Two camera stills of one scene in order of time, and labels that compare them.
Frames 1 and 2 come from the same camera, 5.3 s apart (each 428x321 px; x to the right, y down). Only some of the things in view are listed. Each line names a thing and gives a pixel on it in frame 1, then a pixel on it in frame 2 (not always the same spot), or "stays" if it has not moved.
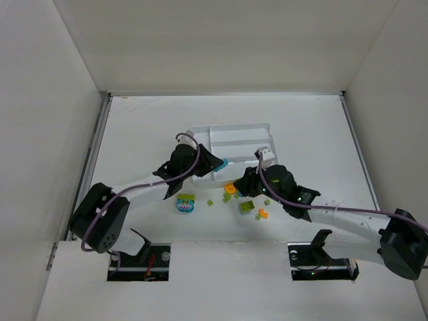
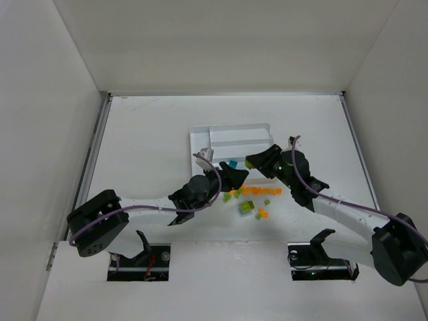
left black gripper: (203, 162) to (223, 176)
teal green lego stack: (246, 206) stays
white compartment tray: (236, 145) stays
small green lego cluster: (227, 196) stays
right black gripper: (251, 184) to (272, 160)
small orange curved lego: (263, 215) stays
